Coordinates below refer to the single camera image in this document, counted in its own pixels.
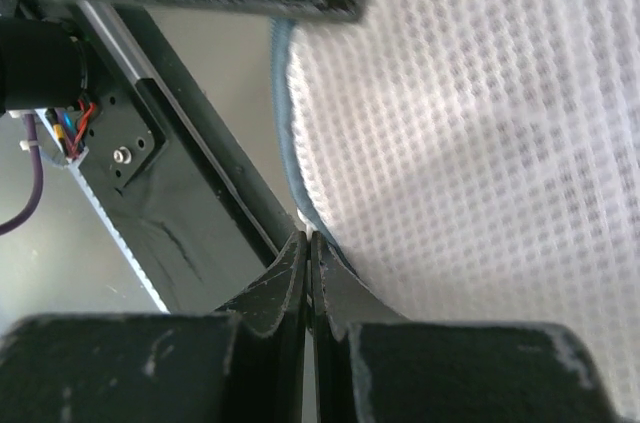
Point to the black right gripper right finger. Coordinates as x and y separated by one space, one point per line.
374 365

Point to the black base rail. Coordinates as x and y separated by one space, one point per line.
190 211

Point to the white mesh laundry bag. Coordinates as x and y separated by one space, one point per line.
476 160

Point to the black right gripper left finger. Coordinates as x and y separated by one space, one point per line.
241 363

